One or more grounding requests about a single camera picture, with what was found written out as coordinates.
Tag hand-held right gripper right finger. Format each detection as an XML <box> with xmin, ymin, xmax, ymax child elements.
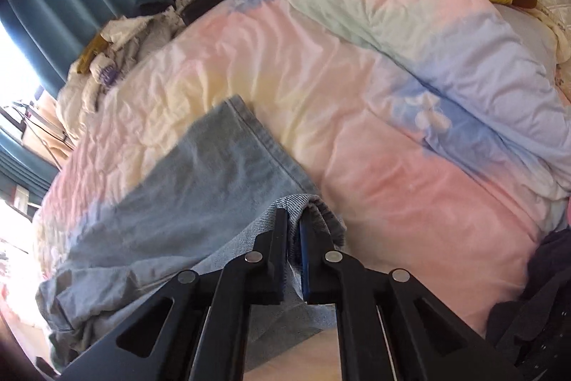
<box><xmin>300</xmin><ymin>217</ymin><xmax>525</xmax><ymax>381</ymax></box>

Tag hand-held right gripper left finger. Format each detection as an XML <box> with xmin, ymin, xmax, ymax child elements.
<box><xmin>58</xmin><ymin>208</ymin><xmax>290</xmax><ymax>381</ymax></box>

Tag blue denim jeans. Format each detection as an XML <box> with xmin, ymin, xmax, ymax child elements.
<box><xmin>36</xmin><ymin>94</ymin><xmax>349</xmax><ymax>368</ymax></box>

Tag pile of cream clothes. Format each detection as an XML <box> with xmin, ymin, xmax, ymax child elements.
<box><xmin>57</xmin><ymin>0</ymin><xmax>197</xmax><ymax>141</ymax></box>

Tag pastel patchwork duvet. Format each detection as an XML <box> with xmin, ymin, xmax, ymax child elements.
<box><xmin>31</xmin><ymin>0</ymin><xmax>571</xmax><ymax>381</ymax></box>

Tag black clothing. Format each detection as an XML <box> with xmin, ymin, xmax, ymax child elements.
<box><xmin>484</xmin><ymin>225</ymin><xmax>571</xmax><ymax>381</ymax></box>

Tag white garment with purple print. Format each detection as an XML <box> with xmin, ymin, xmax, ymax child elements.
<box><xmin>89</xmin><ymin>53</ymin><xmax>123</xmax><ymax>89</ymax></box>

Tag mustard yellow garment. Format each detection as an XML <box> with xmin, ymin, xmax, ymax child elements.
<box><xmin>76</xmin><ymin>35</ymin><xmax>112</xmax><ymax>75</ymax></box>

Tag beige hanging garment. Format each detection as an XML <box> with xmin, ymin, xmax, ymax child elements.
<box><xmin>22</xmin><ymin>89</ymin><xmax>79</xmax><ymax>161</ymax></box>

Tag garment steamer stand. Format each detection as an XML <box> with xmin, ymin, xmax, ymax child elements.
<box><xmin>0</xmin><ymin>97</ymin><xmax>74</xmax><ymax>145</ymax></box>

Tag window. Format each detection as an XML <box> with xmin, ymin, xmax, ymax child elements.
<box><xmin>0</xmin><ymin>21</ymin><xmax>45</xmax><ymax>107</ymax></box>

